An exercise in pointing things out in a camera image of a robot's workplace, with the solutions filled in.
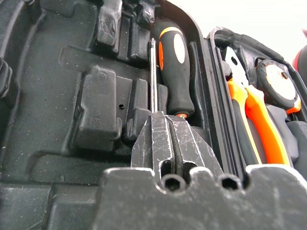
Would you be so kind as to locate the black orange tape measure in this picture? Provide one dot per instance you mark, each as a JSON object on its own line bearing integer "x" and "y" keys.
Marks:
{"x": 279, "y": 82}

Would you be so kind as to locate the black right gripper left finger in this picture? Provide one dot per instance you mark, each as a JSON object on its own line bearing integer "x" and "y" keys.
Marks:
{"x": 156, "y": 139}

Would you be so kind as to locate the red rounded object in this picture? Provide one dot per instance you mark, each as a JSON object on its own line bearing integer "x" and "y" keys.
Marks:
{"x": 301, "y": 60}

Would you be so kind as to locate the silver shaft Phillips screwdriver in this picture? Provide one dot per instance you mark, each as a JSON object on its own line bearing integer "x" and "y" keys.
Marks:
{"x": 153, "y": 79}

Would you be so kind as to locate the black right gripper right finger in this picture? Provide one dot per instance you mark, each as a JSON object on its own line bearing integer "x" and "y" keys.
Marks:
{"x": 192, "y": 146}

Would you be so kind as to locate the black plastic tool case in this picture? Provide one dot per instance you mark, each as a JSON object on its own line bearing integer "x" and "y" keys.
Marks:
{"x": 52, "y": 100}

